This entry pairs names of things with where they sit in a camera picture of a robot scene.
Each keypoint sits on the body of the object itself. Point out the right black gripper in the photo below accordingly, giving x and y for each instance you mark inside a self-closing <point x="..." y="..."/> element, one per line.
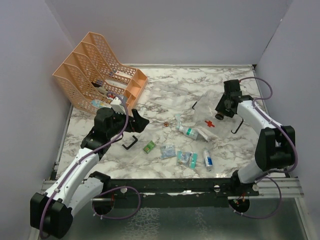
<point x="221" y="108"/>

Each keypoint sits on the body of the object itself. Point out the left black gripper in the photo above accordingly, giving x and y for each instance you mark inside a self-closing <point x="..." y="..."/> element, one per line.
<point x="139" y="123"/>

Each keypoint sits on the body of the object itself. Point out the brown medicine bottle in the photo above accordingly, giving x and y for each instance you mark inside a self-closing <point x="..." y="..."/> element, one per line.
<point x="219" y="116"/>

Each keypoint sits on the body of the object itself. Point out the clear first aid box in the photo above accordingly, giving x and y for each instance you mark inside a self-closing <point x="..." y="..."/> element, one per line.
<point x="204" y="116"/>

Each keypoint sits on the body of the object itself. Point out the white gauze packet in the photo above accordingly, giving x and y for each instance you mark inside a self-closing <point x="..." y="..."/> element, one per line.
<point x="206" y="134"/>

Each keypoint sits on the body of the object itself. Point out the silver blue pill packet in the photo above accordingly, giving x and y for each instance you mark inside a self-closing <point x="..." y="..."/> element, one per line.
<point x="167" y="151"/>

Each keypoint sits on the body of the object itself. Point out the white green-label bottle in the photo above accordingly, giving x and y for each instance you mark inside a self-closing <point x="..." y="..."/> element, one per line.
<point x="189" y="132"/>

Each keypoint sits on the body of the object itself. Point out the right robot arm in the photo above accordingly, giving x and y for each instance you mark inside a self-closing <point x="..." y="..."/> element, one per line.
<point x="275" y="150"/>

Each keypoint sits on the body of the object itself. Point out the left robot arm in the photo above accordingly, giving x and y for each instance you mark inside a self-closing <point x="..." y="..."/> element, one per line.
<point x="53" y="211"/>

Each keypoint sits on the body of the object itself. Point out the green small medicine box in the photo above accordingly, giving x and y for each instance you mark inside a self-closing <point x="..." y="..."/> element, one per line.
<point x="149" y="147"/>

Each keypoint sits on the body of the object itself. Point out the clear plastic tray insert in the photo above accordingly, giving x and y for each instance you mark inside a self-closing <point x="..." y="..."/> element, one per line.
<point x="171" y="96"/>

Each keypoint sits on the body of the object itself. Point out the teal white swab packet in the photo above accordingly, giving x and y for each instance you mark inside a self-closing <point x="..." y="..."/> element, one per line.
<point x="178" y="121"/>

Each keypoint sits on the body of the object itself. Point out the blue packet in organizer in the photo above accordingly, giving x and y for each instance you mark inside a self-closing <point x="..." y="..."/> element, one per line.
<point x="99" y="104"/>

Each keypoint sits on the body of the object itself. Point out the red white box in organizer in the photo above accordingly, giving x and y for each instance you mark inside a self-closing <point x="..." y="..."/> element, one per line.
<point x="122" y="74"/>

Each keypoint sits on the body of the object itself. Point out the dark item in organizer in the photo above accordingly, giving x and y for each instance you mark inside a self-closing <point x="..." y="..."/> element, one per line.
<point x="99" y="87"/>

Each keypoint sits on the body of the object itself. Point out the white blue tube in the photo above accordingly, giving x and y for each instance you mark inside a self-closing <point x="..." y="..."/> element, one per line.
<point x="207" y="159"/>

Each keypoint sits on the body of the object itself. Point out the teal bandage packet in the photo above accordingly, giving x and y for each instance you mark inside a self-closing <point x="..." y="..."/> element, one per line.
<point x="188" y="159"/>

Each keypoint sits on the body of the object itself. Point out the peach plastic file organizer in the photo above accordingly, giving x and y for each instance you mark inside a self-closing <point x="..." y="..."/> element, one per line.
<point x="93" y="60"/>

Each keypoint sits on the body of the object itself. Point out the clear box lid black handle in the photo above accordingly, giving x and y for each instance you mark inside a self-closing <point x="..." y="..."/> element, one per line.
<point x="126" y="142"/>

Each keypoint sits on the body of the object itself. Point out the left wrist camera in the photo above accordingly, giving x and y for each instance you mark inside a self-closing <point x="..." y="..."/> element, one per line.
<point x="117" y="104"/>

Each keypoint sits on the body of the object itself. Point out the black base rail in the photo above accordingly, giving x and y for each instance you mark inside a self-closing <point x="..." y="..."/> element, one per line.
<point x="170" y="192"/>

